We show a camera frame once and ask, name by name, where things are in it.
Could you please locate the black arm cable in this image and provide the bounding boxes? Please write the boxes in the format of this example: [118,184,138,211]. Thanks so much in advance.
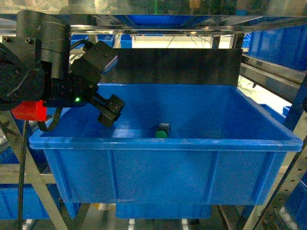
[17,105,63,230]

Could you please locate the blue target bin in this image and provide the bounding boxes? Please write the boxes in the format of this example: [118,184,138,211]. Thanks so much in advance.
[30,84,303,205]

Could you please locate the green push button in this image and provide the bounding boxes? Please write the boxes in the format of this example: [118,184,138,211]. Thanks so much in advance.
[155,123,170,138]

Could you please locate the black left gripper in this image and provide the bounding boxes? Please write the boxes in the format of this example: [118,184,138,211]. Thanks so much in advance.
[45,57,125,127]

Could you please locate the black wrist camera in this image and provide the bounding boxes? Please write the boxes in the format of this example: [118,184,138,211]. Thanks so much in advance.
[82,41,118,74]

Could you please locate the blue bin underneath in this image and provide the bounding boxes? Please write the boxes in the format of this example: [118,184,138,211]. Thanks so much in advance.
[116,203,212,219]

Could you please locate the red printed cable clip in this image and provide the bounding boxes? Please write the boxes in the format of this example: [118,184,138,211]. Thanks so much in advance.
[11,100,47,122]

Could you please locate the black back panel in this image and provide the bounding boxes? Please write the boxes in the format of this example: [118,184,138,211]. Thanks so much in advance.
[101,48,243,86]

